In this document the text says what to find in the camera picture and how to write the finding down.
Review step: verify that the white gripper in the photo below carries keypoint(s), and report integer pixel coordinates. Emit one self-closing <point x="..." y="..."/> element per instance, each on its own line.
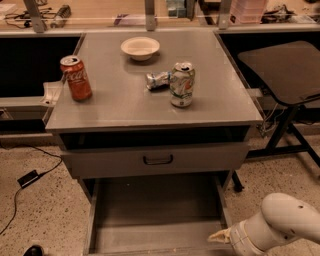
<point x="237" y="236"/>

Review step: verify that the grey drawer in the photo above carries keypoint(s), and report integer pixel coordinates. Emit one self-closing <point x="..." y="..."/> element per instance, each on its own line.
<point x="162" y="215"/>
<point x="155" y="160"/>

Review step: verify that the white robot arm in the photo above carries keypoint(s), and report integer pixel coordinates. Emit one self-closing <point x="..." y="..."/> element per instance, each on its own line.
<point x="281" y="220"/>

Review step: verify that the grey top drawer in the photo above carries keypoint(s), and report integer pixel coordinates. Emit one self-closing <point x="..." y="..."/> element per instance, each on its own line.
<point x="155" y="160"/>

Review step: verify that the grey drawer cabinet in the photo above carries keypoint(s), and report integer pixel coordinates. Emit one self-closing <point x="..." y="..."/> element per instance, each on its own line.
<point x="123" y="113"/>

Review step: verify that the white green soda can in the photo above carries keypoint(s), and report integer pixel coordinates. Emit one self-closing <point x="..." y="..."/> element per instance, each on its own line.
<point x="182" y="84"/>

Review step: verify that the crushed silver can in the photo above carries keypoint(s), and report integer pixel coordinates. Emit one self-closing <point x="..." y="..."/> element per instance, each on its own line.
<point x="157" y="80"/>

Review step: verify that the black side table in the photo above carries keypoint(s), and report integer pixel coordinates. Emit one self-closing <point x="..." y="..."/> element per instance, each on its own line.
<point x="291" y="74"/>

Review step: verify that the black power adapter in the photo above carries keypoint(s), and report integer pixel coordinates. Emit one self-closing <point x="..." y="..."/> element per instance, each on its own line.
<point x="28" y="179"/>

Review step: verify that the orange soda can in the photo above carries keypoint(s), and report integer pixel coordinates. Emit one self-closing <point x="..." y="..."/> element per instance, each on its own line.
<point x="76" y="76"/>

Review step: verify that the white paper bowl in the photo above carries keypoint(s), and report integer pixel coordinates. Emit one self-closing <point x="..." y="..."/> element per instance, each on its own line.
<point x="140" y="48"/>

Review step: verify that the pink plastic bin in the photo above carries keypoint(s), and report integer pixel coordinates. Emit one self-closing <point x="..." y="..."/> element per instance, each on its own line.
<point x="247" y="11"/>

